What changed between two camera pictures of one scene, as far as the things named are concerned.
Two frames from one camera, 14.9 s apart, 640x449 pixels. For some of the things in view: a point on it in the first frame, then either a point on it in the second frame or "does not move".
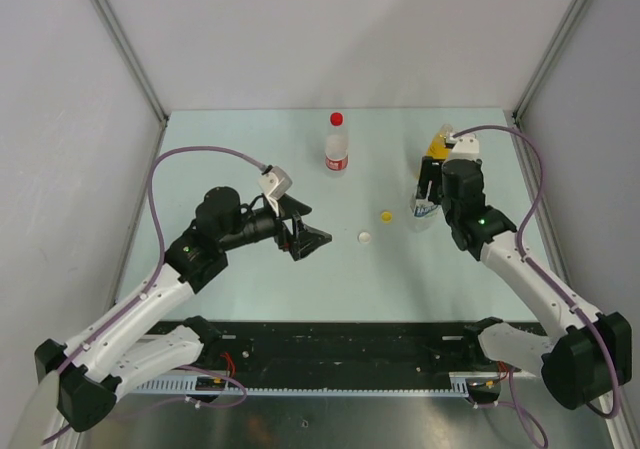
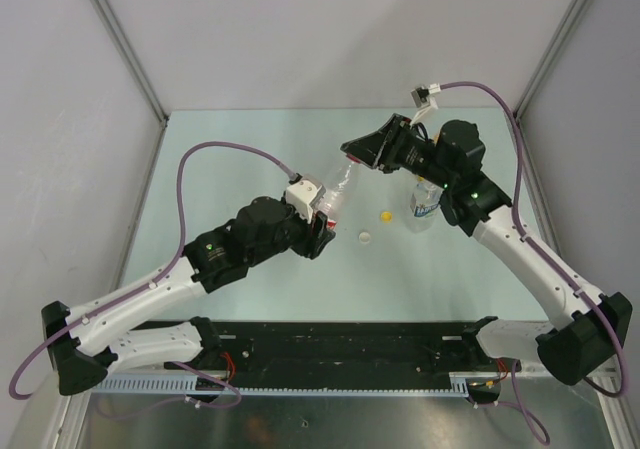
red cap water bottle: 336,144 to 339,191
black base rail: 337,354 does not move
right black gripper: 431,171 to 382,148
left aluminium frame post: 105,8 does not move
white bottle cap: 364,238 does not move
